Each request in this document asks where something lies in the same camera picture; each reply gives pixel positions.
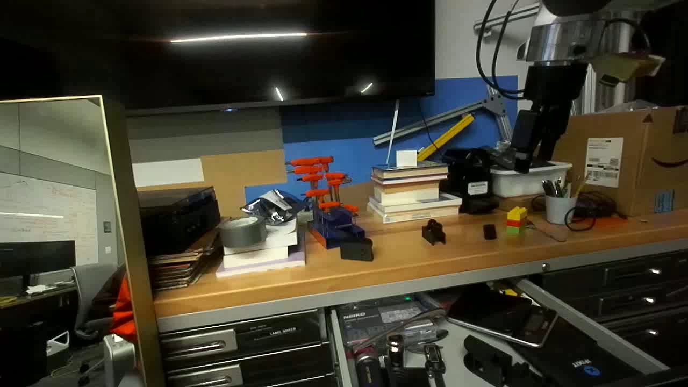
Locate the grey office chair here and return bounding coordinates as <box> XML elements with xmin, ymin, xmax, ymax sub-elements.
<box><xmin>101</xmin><ymin>331</ymin><xmax>140</xmax><ymax>387</ymax></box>

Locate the white paper sheet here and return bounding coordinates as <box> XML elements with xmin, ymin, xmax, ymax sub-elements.
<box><xmin>131</xmin><ymin>157</ymin><xmax>206</xmax><ymax>190</ymax></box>

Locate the brown cardboard sheet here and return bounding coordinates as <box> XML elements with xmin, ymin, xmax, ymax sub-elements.
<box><xmin>201</xmin><ymin>149</ymin><xmax>288</xmax><ymax>217</ymax></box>

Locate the brown cardboard shipping box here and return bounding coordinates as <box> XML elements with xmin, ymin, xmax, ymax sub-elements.
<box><xmin>551</xmin><ymin>106</ymin><xmax>688</xmax><ymax>221</ymax></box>

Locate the grey duct tape roll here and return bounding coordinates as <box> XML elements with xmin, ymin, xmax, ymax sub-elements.
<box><xmin>217</xmin><ymin>213</ymin><xmax>269</xmax><ymax>252</ymax></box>

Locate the grey metal bar bracket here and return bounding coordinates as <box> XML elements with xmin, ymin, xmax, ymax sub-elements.
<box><xmin>372</xmin><ymin>89</ymin><xmax>519</xmax><ymax>149</ymax></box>

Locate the large black plastic block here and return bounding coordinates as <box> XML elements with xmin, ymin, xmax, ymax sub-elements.
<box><xmin>338</xmin><ymin>238</ymin><xmax>375</xmax><ymax>262</ymax></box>

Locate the stack of white boxes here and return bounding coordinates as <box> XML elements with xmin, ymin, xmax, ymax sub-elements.
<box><xmin>212</xmin><ymin>217</ymin><xmax>309</xmax><ymax>279</ymax></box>

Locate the metal wall rail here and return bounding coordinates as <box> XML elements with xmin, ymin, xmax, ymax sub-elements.
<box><xmin>470</xmin><ymin>3</ymin><xmax>543</xmax><ymax>40</ymax></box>

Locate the grey handled drawer cabinet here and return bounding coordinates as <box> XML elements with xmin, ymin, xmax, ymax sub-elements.
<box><xmin>156</xmin><ymin>309</ymin><xmax>338</xmax><ymax>387</ymax></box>

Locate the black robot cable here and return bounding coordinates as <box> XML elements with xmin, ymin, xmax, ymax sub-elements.
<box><xmin>473</xmin><ymin>0</ymin><xmax>533</xmax><ymax>104</ymax></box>

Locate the black Taylor digital scale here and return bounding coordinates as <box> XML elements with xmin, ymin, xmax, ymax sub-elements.
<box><xmin>446</xmin><ymin>282</ymin><xmax>561</xmax><ymax>350</ymax></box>

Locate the yellow ruler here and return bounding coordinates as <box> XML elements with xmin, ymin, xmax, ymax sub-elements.
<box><xmin>416</xmin><ymin>113</ymin><xmax>477</xmax><ymax>163</ymax></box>

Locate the large black TV screen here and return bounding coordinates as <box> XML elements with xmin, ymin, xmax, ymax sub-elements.
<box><xmin>0</xmin><ymin>0</ymin><xmax>435</xmax><ymax>117</ymax></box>

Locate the black cylindrical tool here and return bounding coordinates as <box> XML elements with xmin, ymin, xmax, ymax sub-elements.
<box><xmin>382</xmin><ymin>331</ymin><xmax>410</xmax><ymax>387</ymax></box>

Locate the black case blue logo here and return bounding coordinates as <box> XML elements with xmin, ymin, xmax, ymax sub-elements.
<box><xmin>561</xmin><ymin>353</ymin><xmax>618</xmax><ymax>387</ymax></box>

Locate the white cup with pens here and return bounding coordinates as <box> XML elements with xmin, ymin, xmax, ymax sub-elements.
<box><xmin>541</xmin><ymin>177</ymin><xmax>579</xmax><ymax>226</ymax></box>

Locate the black drawer cabinet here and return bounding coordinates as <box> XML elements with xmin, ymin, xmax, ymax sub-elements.
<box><xmin>534</xmin><ymin>248</ymin><xmax>688</xmax><ymax>369</ymax></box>

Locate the white plastic bin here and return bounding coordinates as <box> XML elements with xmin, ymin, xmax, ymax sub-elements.
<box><xmin>490</xmin><ymin>157</ymin><xmax>574</xmax><ymax>201</ymax></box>

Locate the Neiko spring assortment box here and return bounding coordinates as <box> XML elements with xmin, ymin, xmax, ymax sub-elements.
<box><xmin>340</xmin><ymin>295</ymin><xmax>448</xmax><ymax>348</ymax></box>

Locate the stack of books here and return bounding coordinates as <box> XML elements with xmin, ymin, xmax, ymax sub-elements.
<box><xmin>366</xmin><ymin>162</ymin><xmax>463</xmax><ymax>226</ymax></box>

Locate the black plastic wedge holder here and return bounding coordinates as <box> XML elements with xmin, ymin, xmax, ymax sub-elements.
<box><xmin>460</xmin><ymin>334</ymin><xmax>529</xmax><ymax>387</ymax></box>

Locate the thin white stick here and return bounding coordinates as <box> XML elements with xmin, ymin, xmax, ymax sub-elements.
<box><xmin>384</xmin><ymin>100</ymin><xmax>403</xmax><ymax>168</ymax></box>

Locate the wide tool drawer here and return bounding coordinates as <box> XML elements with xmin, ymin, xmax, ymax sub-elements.
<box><xmin>329</xmin><ymin>275</ymin><xmax>677</xmax><ymax>387</ymax></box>

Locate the small white box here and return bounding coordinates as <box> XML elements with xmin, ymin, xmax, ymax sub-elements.
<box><xmin>393</xmin><ymin>149</ymin><xmax>419</xmax><ymax>171</ymax></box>

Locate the black box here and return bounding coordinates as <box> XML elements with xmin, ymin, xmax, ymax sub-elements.
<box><xmin>138</xmin><ymin>187</ymin><xmax>224</xmax><ymax>260</ymax></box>

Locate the colourful toy brick stack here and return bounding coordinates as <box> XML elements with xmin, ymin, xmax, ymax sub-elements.
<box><xmin>504</xmin><ymin>205</ymin><xmax>529</xmax><ymax>239</ymax></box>

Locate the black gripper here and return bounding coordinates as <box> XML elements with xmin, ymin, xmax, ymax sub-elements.
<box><xmin>510</xmin><ymin>63</ymin><xmax>591</xmax><ymax>175</ymax></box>

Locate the wood framed panel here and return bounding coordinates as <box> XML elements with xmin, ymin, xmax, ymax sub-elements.
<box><xmin>0</xmin><ymin>92</ymin><xmax>168</xmax><ymax>387</ymax></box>

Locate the black label printer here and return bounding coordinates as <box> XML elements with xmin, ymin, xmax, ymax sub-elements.
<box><xmin>440</xmin><ymin>146</ymin><xmax>500</xmax><ymax>217</ymax></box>

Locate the medium black plastic block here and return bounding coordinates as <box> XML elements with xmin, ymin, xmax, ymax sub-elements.
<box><xmin>419</xmin><ymin>217</ymin><xmax>446</xmax><ymax>248</ymax></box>

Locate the orange hex key set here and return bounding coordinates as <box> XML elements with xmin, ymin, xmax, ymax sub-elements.
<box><xmin>286</xmin><ymin>155</ymin><xmax>369</xmax><ymax>252</ymax></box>

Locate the silver metal part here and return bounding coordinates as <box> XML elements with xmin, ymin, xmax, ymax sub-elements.
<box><xmin>240</xmin><ymin>187</ymin><xmax>306</xmax><ymax>229</ymax></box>

